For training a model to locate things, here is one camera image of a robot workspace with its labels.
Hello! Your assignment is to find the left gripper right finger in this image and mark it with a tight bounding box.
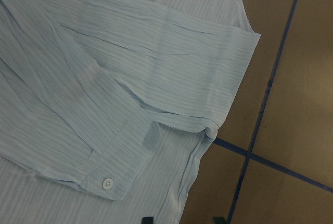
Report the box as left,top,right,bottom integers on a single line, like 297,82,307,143
213,216,225,224

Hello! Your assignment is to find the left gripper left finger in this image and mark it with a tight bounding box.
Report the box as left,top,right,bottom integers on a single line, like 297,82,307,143
142,216,153,224

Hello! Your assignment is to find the light blue button-up shirt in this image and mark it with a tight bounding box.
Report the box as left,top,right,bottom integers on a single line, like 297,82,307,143
1,0,260,223

